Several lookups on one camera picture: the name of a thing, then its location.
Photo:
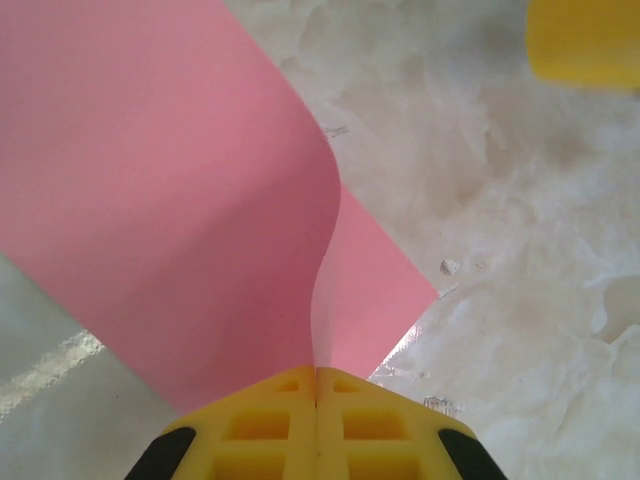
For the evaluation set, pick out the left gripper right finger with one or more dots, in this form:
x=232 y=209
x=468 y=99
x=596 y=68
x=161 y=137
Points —
x=375 y=440

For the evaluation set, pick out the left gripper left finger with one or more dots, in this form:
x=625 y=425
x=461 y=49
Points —
x=260 y=440

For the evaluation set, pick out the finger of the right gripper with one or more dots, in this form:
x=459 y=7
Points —
x=585 y=40

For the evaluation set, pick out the pink paper sheet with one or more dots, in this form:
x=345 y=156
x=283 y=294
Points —
x=150 y=175

